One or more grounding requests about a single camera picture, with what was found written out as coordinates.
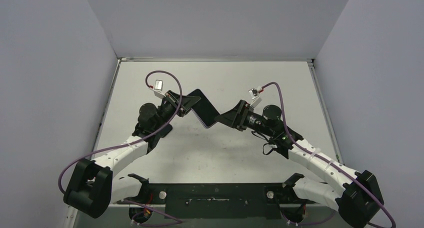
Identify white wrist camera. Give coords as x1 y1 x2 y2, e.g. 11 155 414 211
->
150 79 166 99
248 86 264 109

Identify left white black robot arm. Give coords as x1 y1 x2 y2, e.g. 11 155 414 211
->
63 89 202 218

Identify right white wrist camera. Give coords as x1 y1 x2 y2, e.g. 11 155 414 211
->
248 86 264 109

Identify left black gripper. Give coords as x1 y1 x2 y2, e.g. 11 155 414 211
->
152 90 201 131

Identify black smartphone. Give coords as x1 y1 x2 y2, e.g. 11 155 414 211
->
188 89 220 129

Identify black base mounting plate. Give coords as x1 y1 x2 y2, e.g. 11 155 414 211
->
129 183 308 220

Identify aluminium table frame rail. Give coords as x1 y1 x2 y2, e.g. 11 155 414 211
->
306 58 345 165

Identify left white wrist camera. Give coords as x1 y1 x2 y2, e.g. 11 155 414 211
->
150 79 166 99

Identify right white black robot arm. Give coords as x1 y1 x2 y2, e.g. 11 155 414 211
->
215 100 384 228

